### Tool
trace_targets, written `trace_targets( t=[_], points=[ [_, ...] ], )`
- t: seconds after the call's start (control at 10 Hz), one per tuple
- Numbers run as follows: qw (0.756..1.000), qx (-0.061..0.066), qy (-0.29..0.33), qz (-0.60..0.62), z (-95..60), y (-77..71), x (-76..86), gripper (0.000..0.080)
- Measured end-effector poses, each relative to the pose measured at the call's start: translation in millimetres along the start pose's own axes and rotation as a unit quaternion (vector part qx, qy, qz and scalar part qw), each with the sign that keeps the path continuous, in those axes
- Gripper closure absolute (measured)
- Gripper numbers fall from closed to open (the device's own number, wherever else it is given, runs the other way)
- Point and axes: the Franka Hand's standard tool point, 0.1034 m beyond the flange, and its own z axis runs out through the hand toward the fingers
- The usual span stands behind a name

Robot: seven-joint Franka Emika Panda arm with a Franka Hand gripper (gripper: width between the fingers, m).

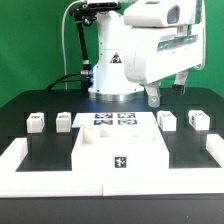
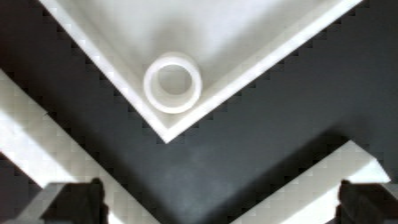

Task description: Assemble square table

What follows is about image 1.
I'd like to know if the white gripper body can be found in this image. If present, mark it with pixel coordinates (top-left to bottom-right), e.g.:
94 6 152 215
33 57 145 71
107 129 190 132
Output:
124 25 203 85

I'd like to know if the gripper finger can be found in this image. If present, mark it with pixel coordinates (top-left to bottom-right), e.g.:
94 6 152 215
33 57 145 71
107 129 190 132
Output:
145 82 160 108
172 70 188 96

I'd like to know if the white square table top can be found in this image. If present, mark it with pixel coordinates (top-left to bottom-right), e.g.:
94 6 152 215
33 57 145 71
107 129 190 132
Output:
71 126 169 172

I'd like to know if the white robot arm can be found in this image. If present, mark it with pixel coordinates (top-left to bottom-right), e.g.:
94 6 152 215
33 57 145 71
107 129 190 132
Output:
87 0 206 107

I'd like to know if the white marker tag sheet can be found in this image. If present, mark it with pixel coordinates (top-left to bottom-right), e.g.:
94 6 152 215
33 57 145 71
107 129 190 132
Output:
72 112 156 128

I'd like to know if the white u-shaped obstacle fence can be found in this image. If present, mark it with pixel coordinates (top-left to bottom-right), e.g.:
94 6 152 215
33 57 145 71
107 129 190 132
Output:
0 138 224 198

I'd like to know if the black cable bundle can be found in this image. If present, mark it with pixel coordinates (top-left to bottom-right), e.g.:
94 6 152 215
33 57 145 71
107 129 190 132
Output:
45 73 92 91

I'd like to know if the white cable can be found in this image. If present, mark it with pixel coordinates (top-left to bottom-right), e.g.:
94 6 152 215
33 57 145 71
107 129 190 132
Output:
61 0 84 90

